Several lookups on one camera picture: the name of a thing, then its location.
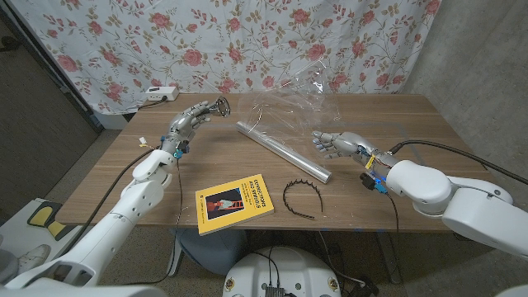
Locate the silver cling film roll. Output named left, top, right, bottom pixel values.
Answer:
left=234, top=120, right=333, bottom=185

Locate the white shoe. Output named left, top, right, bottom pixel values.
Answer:
left=16, top=243, right=53, bottom=273

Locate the blue-grey stool under table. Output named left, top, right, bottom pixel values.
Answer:
left=171, top=228, right=248, bottom=276

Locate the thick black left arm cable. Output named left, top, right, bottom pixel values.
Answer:
left=61, top=147, right=161, bottom=257

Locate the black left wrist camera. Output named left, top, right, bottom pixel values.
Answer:
left=174, top=139, right=191, bottom=160

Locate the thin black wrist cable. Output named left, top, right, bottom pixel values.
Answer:
left=123, top=156, right=185, bottom=286
left=385, top=191, right=400, bottom=232

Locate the black cable on robot base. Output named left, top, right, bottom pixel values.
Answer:
left=252, top=247, right=281, bottom=288

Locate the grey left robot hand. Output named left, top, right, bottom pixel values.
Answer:
left=159, top=101, right=214, bottom=156

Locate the white power strip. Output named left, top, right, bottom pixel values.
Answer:
left=144, top=85, right=181, bottom=102

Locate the white table leg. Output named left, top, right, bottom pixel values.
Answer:
left=166, top=237, right=185, bottom=277

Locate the grey table leg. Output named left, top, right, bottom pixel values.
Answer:
left=375, top=231, right=402, bottom=285

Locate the floral backdrop cloth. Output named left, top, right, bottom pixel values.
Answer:
left=7, top=0, right=442, bottom=116

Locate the black power strip cable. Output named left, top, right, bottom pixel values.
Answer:
left=137, top=95, right=169, bottom=111

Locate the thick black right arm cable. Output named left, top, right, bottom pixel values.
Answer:
left=389, top=139, right=528, bottom=186

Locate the yellow book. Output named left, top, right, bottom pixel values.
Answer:
left=195, top=173, right=276, bottom=237

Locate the white floor platform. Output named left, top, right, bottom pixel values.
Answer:
left=0, top=197, right=83, bottom=259

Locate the thin black left wrist cable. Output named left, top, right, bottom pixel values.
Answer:
left=123, top=156, right=185, bottom=286

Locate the grey trouser leg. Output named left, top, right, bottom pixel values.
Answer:
left=0, top=247, right=20, bottom=285

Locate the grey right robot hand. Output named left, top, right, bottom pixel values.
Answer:
left=311, top=130, right=399, bottom=168

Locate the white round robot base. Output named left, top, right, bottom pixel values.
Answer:
left=221, top=246, right=342, bottom=297

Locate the dark grey partition panel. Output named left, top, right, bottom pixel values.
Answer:
left=0, top=7, right=104, bottom=224

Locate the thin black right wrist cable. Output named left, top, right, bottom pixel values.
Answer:
left=385, top=191, right=400, bottom=232

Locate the grey finned module on base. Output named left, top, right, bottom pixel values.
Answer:
left=263, top=283, right=286, bottom=297

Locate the black toothed hair band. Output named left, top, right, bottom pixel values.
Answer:
left=282, top=178, right=325, bottom=220

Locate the yellow pad with black rim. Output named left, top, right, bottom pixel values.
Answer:
left=26, top=200, right=75, bottom=242

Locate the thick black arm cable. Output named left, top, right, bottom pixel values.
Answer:
left=61, top=147, right=161, bottom=257
left=389, top=139, right=528, bottom=186

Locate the black box on floor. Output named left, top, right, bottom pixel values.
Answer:
left=342, top=278, right=380, bottom=297

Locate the transparent cling film sheet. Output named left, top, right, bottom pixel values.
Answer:
left=237, top=59, right=343, bottom=166

